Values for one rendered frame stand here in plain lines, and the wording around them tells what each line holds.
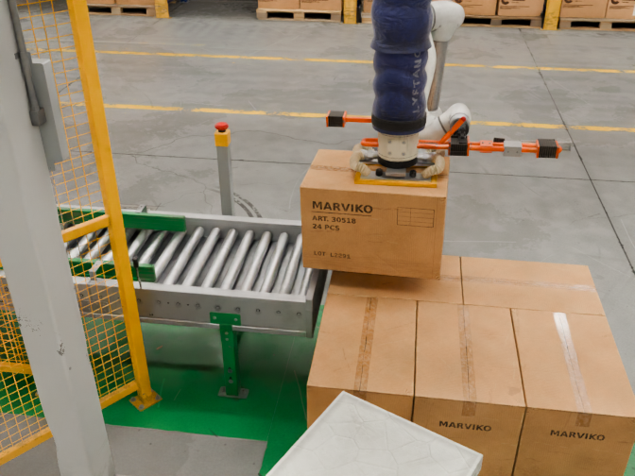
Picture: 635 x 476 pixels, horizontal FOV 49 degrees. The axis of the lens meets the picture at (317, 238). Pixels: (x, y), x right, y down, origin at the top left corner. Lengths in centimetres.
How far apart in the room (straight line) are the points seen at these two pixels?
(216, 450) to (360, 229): 115
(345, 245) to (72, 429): 129
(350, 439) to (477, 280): 161
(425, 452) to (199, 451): 158
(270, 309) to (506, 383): 103
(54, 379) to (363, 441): 116
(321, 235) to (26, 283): 125
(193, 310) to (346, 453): 152
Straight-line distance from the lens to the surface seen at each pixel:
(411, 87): 275
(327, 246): 297
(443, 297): 311
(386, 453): 176
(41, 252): 222
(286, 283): 314
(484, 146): 291
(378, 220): 287
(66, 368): 246
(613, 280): 450
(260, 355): 360
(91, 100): 265
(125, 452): 324
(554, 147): 293
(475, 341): 289
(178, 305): 312
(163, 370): 358
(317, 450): 176
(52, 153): 221
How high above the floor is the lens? 233
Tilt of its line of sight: 31 degrees down
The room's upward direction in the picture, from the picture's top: straight up
